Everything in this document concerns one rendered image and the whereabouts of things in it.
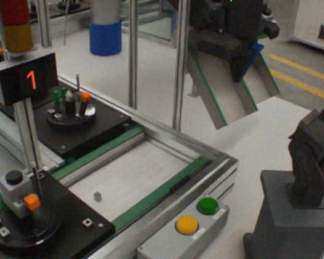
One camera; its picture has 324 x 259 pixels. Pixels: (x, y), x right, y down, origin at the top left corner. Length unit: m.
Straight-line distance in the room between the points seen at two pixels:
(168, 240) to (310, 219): 0.26
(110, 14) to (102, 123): 0.79
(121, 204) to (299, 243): 0.39
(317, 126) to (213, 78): 0.47
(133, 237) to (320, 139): 0.38
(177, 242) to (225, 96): 0.46
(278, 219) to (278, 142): 0.58
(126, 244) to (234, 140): 0.58
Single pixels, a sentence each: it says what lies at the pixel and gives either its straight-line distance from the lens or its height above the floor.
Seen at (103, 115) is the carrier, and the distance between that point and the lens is 1.00.
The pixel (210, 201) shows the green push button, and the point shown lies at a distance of 0.74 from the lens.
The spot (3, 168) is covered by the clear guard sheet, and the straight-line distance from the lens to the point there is 0.81.
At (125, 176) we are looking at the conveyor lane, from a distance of 0.87.
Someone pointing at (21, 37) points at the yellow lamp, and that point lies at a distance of 0.66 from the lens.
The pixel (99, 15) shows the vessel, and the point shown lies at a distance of 1.65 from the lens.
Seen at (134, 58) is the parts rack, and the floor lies 1.10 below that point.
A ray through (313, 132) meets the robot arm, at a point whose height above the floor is 1.20.
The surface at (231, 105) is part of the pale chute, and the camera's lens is 0.98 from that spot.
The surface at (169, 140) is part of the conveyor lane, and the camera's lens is 0.92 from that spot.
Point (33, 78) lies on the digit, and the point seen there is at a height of 1.21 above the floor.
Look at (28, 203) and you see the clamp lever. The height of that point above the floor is 1.07.
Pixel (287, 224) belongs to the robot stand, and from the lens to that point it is 0.61.
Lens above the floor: 1.48
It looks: 33 degrees down
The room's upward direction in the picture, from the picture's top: 3 degrees clockwise
